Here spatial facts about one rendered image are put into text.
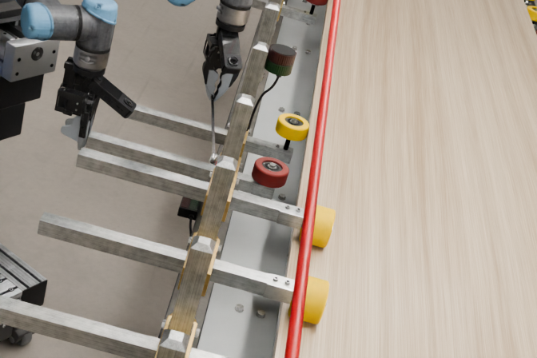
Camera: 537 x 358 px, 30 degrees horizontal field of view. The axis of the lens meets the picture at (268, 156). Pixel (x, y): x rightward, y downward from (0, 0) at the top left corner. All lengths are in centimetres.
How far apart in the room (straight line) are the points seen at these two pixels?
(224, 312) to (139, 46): 277
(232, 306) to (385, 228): 39
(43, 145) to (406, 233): 203
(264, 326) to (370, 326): 43
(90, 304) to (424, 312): 145
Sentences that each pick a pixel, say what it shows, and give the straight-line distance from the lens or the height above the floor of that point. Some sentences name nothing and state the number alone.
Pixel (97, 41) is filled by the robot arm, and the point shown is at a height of 110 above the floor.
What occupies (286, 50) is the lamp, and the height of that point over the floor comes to 117.
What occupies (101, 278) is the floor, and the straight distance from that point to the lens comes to 328.
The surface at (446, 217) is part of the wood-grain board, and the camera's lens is 230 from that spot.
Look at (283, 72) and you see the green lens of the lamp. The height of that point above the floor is 113.
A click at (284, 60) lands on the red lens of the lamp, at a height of 116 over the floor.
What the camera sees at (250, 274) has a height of 96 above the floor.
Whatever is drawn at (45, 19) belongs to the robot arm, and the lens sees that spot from 210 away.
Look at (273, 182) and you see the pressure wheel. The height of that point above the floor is 89.
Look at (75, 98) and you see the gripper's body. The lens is 222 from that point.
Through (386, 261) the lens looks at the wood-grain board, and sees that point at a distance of 206.
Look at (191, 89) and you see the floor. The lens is 456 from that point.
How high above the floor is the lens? 199
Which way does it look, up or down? 28 degrees down
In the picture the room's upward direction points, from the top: 17 degrees clockwise
